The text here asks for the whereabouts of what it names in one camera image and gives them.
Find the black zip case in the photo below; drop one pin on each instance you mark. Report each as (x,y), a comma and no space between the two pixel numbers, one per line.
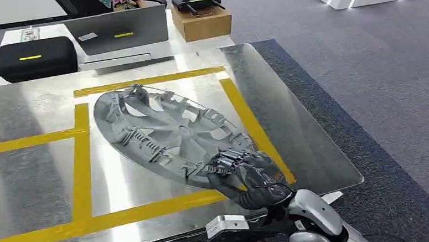
(36,57)

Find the brown cardboard box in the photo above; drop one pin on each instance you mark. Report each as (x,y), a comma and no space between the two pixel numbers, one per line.
(202,25)

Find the steel bench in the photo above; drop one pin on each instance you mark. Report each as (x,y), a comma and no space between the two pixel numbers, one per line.
(37,173)

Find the silver plastic wheel hubcap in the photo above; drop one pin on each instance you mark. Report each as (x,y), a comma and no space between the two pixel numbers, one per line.
(171,137)

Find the small printed card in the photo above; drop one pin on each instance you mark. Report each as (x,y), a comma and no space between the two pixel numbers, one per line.
(30,34)

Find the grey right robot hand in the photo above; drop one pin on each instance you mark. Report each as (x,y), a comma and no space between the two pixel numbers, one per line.
(256,180)

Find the black remote controller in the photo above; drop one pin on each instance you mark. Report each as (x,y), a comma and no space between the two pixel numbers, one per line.
(197,1)

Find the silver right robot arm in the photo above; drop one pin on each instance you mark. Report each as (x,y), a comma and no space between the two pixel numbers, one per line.
(315,217)

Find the yellow tape strip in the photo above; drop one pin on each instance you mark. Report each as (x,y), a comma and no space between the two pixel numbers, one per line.
(28,141)
(251,125)
(146,80)
(81,160)
(95,223)

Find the grey laptop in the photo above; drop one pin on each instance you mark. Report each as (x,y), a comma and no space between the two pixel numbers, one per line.
(122,35)

